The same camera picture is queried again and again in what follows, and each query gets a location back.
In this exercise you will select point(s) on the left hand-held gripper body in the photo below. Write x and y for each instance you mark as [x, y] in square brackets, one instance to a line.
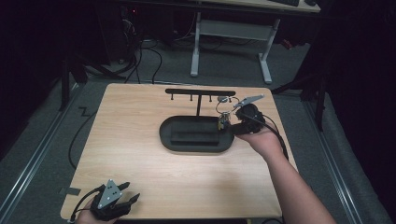
[109, 202]

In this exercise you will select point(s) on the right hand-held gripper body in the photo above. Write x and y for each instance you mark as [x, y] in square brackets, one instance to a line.
[252, 116]

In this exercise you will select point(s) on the bunch of colourful key tags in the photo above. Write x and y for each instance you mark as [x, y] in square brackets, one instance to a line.
[223, 123]

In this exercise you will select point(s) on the black key stand with tray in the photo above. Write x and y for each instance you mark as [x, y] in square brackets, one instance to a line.
[168, 137]

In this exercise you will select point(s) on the person's left hand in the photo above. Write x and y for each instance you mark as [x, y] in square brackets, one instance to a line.
[84, 215]

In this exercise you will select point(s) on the person's right hand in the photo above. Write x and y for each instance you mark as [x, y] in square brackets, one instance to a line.
[264, 143]

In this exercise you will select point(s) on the grey tape strip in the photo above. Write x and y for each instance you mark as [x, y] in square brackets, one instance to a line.
[74, 191]

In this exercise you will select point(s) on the black metal stand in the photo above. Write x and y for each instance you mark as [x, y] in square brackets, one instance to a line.
[67, 84]
[319, 99]

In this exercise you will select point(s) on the black keyboard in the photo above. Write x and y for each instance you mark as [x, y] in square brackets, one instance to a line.
[285, 2]

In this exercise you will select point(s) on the black computer mouse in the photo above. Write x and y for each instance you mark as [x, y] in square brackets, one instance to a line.
[310, 2]

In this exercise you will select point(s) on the dark computer tower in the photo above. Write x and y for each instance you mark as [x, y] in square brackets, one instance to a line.
[124, 31]

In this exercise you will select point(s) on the metal floor rail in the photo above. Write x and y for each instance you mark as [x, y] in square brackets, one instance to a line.
[334, 168]
[34, 161]

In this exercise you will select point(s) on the white table frame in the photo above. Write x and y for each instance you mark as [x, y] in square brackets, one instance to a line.
[233, 29]

